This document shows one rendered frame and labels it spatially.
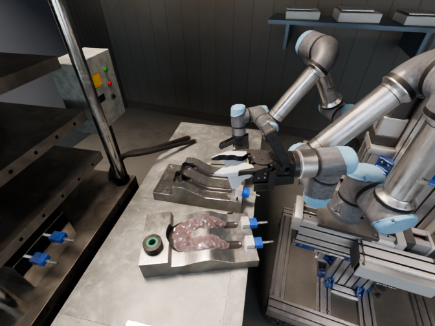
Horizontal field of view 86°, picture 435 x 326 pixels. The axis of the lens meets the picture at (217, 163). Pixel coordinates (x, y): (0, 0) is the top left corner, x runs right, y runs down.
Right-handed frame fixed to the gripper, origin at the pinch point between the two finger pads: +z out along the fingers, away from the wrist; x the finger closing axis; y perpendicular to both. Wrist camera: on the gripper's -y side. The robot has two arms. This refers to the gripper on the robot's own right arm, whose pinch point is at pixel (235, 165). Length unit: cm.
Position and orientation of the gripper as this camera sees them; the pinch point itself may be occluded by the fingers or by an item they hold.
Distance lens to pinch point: 136.9
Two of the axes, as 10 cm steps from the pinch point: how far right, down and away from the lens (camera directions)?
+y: 9.8, 0.5, -2.1
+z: 0.7, 8.4, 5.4
